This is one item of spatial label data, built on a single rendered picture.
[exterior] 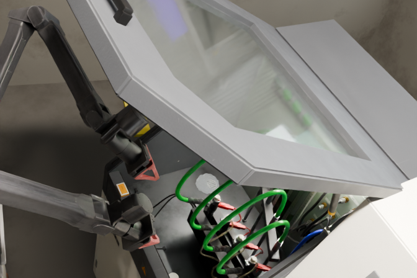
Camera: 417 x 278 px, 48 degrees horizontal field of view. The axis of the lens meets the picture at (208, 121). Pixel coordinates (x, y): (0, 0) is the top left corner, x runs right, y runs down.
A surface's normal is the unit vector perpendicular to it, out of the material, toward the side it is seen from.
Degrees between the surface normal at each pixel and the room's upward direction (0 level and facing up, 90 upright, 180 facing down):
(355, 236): 76
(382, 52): 90
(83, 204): 40
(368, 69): 0
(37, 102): 0
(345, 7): 90
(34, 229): 0
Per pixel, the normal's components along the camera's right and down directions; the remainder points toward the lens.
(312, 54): 0.22, -0.67
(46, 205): 0.36, 0.71
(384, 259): -0.78, 0.04
